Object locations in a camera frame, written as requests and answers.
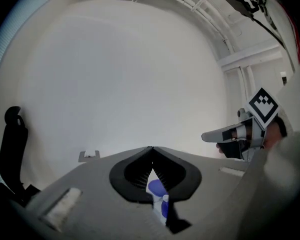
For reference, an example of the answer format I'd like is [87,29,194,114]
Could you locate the white wall pipes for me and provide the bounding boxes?
[235,65,257,105]

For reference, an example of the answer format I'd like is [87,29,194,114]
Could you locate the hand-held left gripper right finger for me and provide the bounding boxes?
[152,145,249,236]

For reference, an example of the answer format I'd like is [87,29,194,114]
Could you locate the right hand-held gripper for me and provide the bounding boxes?
[201,87,280,163]

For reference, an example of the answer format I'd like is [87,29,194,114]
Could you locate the person's right forearm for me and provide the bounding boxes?
[263,67,300,177]

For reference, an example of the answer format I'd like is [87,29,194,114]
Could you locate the white tissue box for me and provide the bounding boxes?
[78,149,101,163]

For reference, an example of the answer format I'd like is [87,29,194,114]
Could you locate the blue case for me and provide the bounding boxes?
[145,168,170,226]

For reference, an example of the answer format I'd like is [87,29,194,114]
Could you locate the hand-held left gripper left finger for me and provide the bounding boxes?
[26,145,167,236]

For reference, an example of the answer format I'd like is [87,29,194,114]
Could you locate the white ceiling pipes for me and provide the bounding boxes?
[66,0,241,60]

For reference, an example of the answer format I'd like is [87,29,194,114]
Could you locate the black high-back office chair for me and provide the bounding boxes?
[0,105,42,208]

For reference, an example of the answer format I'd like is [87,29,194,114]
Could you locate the person's white printed sweatshirt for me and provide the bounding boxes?
[221,0,300,70]

